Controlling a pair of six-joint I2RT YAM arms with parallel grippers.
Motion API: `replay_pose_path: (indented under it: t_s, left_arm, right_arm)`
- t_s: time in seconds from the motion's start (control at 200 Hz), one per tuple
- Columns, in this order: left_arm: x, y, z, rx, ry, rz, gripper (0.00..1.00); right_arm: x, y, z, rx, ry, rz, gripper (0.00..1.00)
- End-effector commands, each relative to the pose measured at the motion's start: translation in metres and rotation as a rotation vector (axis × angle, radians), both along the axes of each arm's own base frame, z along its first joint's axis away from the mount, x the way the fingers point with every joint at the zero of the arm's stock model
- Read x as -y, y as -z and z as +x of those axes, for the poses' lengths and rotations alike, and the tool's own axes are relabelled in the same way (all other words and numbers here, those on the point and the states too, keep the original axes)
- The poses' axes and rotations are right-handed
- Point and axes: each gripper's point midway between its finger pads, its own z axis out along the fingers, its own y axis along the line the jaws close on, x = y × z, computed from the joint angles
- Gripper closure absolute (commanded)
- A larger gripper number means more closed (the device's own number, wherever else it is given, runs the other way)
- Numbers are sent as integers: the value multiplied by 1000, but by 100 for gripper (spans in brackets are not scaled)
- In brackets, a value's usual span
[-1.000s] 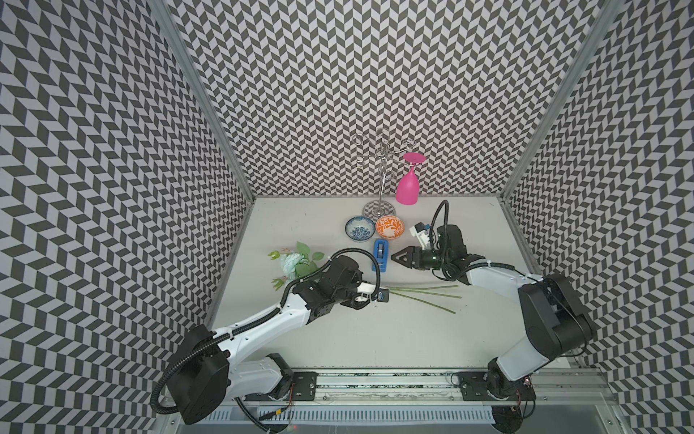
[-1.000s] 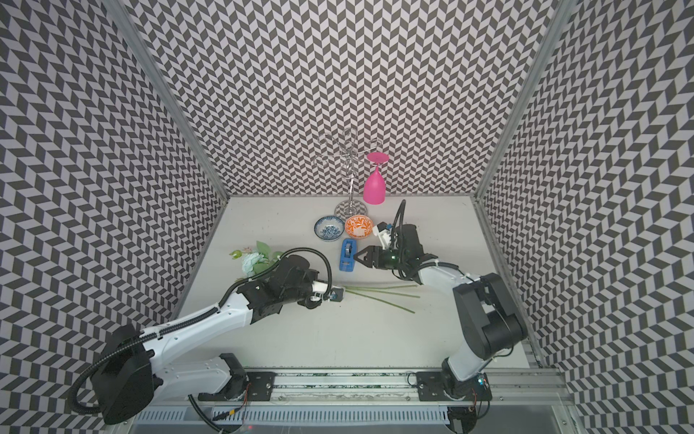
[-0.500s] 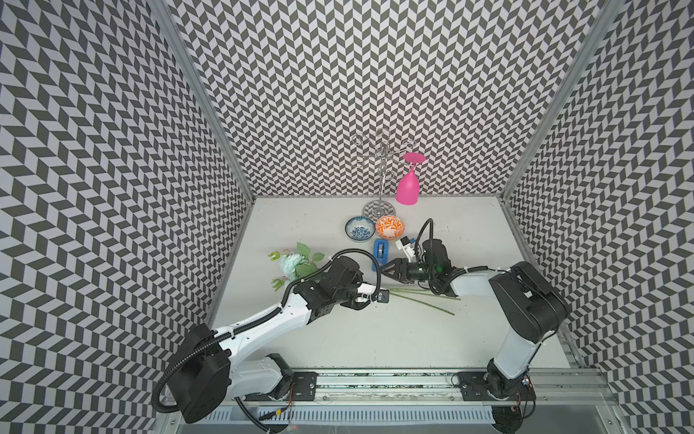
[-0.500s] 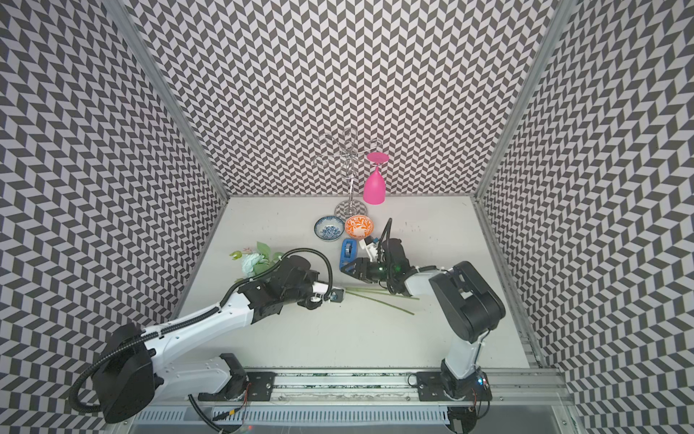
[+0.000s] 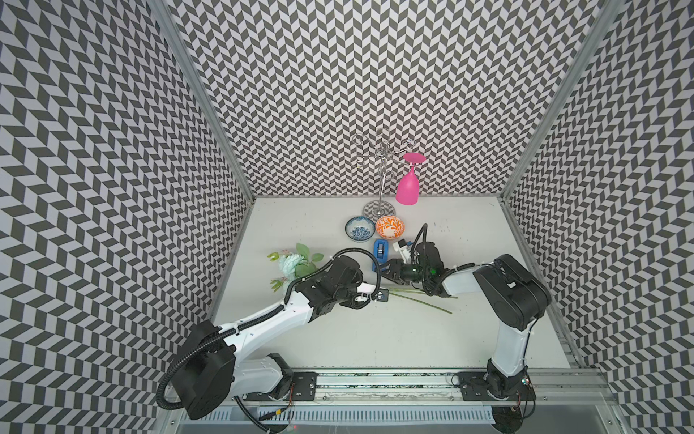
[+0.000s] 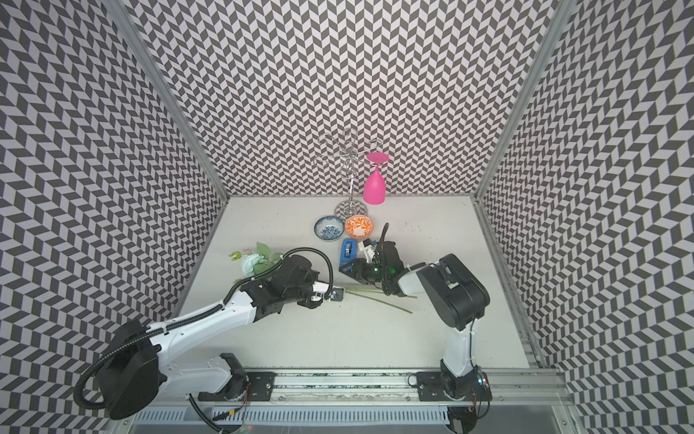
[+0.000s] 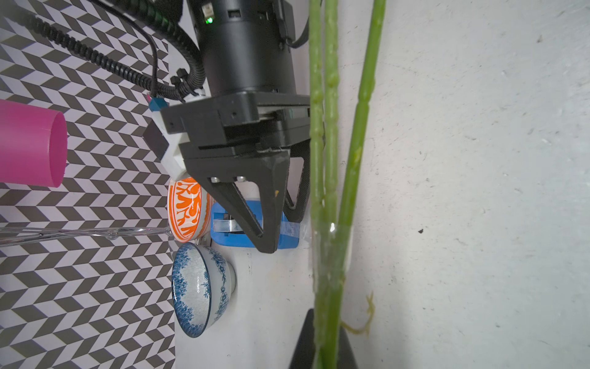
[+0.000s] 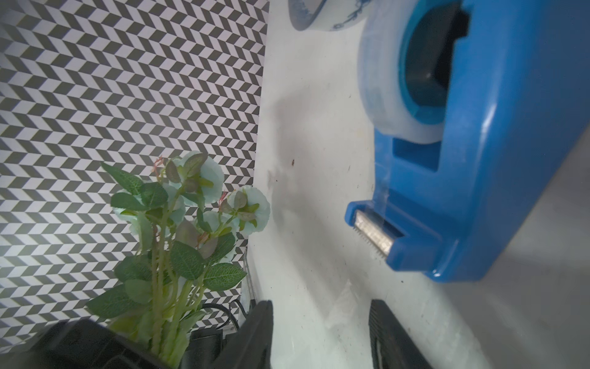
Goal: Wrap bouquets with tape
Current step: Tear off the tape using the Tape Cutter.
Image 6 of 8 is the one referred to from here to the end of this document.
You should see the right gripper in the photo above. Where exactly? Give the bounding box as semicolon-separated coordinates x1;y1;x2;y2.
338;259;390;285

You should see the blue tape dispenser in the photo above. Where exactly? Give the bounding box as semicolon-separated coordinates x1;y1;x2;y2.
339;239;358;272

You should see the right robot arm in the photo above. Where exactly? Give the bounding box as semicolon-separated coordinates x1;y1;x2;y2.
339;242;493;403

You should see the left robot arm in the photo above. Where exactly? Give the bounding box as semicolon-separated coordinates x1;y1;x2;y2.
72;247;334;421

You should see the orange patterned bowl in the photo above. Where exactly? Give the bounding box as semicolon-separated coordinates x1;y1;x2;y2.
344;214;374;240

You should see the blue patterned bowl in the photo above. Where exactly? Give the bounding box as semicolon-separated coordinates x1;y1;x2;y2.
314;215;345;242

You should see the pink plastic wine glass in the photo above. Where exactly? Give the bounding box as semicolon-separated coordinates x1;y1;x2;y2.
363;152;390;205

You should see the chrome glass holder stand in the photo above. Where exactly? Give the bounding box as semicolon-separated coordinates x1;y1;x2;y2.
317;128;369;222

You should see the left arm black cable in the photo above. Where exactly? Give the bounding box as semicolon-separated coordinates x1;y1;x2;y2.
72;246;334;434

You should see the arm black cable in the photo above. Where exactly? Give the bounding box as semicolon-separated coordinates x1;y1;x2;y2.
378;221;405;297
72;246;334;434

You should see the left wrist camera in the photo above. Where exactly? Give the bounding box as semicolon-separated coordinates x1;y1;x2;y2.
310;280;332;302

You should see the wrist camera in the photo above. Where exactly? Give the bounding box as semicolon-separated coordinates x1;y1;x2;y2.
310;280;332;302
357;238;379;264

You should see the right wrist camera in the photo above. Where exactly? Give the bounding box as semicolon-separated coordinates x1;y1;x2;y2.
357;238;379;264

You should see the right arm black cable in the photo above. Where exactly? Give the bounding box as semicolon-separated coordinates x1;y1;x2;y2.
378;221;405;297

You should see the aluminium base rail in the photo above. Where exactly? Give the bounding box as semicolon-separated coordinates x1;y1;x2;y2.
128;368;583;433

